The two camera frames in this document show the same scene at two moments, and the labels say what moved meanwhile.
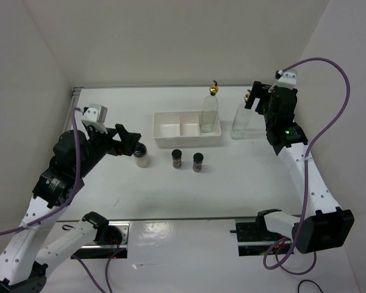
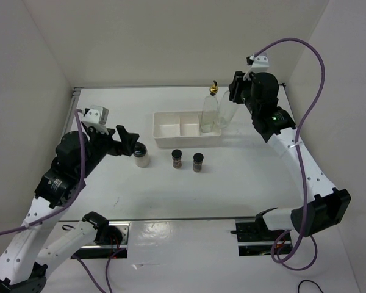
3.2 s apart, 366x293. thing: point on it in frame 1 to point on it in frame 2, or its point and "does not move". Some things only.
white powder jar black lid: [141, 156] does not move
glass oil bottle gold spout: [241, 119] to [227, 111]
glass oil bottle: [210, 110] does not move
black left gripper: [129, 140] does not move
